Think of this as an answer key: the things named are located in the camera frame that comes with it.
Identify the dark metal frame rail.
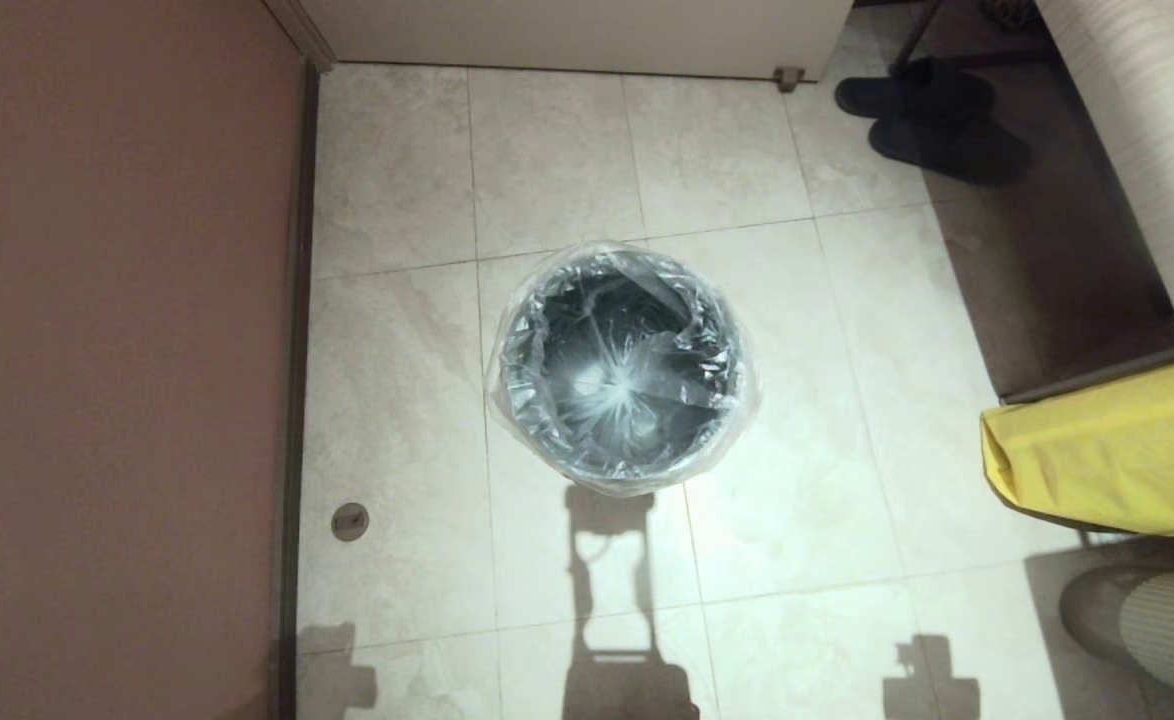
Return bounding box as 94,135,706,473
1002,340,1174,406

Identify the grey ribbed round stool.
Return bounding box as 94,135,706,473
1059,565,1174,706

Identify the clear plastic trash bag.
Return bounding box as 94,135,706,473
487,240,760,498

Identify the white door panel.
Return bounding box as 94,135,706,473
297,0,856,81

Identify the grey round trash bin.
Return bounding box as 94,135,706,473
499,250,748,491

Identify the beige striped sofa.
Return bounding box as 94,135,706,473
1035,0,1174,346

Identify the yellow cloth bag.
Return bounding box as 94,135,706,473
980,350,1174,541

